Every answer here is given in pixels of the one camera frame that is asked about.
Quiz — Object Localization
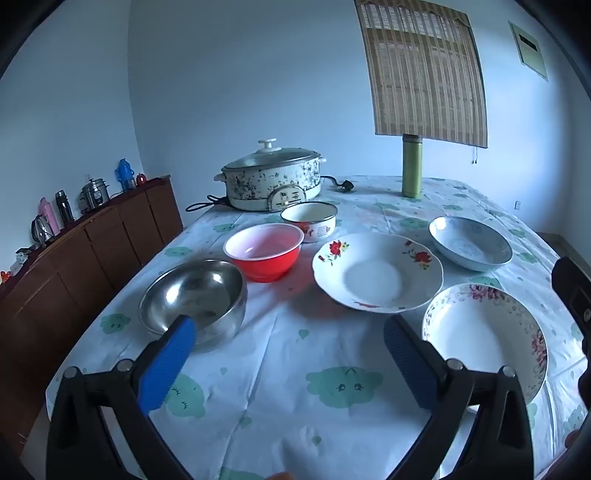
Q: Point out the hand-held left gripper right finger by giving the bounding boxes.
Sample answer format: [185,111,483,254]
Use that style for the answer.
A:
[383,315,534,480]

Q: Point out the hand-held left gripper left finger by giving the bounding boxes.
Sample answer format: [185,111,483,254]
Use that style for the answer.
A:
[46,315,197,480]

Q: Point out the white plate purple flowers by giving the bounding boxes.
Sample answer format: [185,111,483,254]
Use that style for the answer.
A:
[421,283,549,407]

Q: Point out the dark red rimmed plate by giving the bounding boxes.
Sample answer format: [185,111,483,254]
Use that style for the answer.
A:
[139,259,247,347]

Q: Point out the white plate red flowers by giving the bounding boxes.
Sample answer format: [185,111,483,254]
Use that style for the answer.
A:
[312,233,445,313]

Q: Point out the blue patterned plate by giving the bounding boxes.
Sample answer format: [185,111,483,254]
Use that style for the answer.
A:
[428,216,514,272]

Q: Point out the white red plastic plate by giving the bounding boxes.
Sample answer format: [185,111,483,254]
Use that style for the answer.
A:
[223,223,305,283]

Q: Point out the small white enamel bowl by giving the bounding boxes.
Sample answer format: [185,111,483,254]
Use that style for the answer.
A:
[280,202,339,244]

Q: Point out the white tablecloth green clouds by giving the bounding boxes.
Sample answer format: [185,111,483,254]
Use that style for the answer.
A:
[44,174,591,480]

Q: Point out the brown wooden sideboard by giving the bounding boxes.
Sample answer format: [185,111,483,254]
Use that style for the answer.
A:
[0,174,184,457]

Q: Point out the steel kettle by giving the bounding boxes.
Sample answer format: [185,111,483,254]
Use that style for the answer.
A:
[30,215,55,245]

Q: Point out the steel rice cooker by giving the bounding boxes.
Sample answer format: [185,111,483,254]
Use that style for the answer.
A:
[79,178,110,213]

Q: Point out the black thermos flask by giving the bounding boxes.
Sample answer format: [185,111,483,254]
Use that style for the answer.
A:
[55,189,75,223]

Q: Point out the pink thermos flask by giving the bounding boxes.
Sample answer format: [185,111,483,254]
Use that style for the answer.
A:
[38,198,61,235]

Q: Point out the green thermos bottle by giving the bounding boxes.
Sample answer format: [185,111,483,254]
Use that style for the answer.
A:
[401,134,422,199]

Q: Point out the blue water bottle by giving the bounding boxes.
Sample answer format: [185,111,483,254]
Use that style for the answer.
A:
[115,158,136,191]

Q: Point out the speckled white electric pot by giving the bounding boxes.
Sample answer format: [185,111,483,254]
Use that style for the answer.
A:
[213,157,328,212]

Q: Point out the glass pot lid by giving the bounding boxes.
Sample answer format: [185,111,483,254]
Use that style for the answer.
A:
[223,138,321,169]

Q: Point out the bamboo window blind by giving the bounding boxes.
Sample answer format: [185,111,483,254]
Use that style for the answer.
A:
[354,0,489,149]

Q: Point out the black power cable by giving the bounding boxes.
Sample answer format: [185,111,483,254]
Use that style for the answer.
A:
[186,175,355,213]

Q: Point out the wall panel cover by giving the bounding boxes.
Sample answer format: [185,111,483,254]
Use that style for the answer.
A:
[508,20,549,82]

